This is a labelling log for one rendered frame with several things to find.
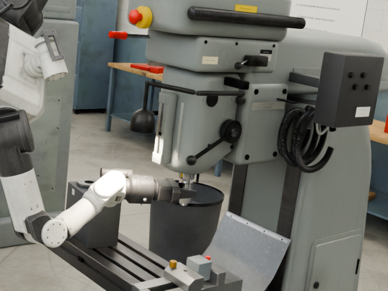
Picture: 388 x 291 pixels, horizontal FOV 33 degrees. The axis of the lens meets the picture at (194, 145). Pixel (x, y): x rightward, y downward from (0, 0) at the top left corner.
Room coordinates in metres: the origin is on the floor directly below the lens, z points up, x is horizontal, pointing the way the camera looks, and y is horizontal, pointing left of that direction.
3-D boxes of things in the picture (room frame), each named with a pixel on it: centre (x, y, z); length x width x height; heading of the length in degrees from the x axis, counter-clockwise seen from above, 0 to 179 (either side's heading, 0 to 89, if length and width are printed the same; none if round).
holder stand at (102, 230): (2.30, 0.35, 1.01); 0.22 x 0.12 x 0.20; 35
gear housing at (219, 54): (1.99, -0.02, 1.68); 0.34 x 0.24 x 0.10; 133
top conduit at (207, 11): (1.87, -0.11, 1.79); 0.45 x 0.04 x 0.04; 133
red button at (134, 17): (1.79, 0.20, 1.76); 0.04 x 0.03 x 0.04; 43
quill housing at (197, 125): (1.96, 0.01, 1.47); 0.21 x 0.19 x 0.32; 43
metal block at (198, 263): (1.88, -0.06, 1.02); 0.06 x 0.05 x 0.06; 41
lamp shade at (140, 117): (1.83, 0.15, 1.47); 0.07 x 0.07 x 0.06
